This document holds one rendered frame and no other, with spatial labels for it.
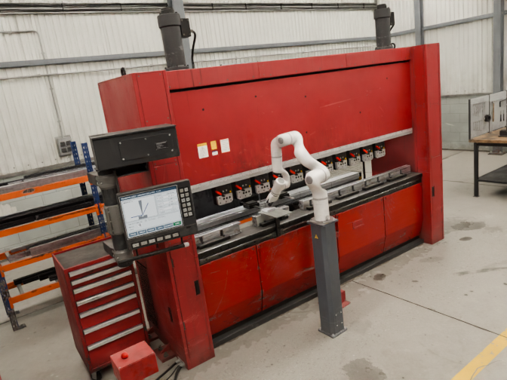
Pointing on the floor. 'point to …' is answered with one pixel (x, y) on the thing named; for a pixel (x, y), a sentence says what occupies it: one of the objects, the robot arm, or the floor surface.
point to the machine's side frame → (422, 139)
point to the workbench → (495, 138)
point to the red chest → (99, 304)
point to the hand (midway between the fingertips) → (269, 203)
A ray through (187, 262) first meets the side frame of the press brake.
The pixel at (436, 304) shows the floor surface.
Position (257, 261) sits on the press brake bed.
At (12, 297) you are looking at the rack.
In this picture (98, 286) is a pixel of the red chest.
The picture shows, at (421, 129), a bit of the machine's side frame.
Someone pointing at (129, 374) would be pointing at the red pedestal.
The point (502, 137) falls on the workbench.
